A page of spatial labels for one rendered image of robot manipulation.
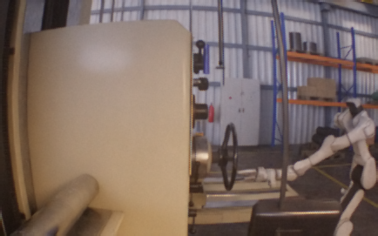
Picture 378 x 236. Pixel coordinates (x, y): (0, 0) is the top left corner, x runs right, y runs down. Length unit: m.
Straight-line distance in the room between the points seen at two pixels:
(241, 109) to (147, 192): 7.55
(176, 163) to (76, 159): 0.37
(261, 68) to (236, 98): 1.58
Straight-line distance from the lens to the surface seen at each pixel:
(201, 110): 1.20
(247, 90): 8.47
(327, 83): 8.87
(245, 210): 2.33
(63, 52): 1.05
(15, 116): 1.06
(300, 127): 9.82
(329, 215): 0.95
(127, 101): 0.96
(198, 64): 1.05
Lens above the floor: 1.65
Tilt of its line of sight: 6 degrees down
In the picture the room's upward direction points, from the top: 1 degrees clockwise
